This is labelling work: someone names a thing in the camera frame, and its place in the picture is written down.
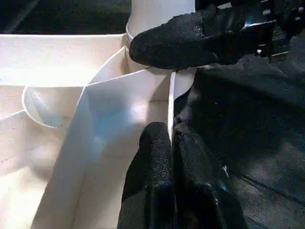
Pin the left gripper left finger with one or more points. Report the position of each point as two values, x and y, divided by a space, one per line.
152 171

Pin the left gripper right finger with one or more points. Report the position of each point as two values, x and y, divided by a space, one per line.
202 195

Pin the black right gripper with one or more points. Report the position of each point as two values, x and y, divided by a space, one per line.
250 23

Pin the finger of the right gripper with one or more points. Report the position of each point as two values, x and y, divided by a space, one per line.
171 45

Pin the white plastic table leg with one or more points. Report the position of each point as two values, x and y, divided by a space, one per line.
162 12

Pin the white plastic table top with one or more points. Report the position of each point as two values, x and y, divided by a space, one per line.
47 59

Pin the black work mat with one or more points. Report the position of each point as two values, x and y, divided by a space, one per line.
238 119

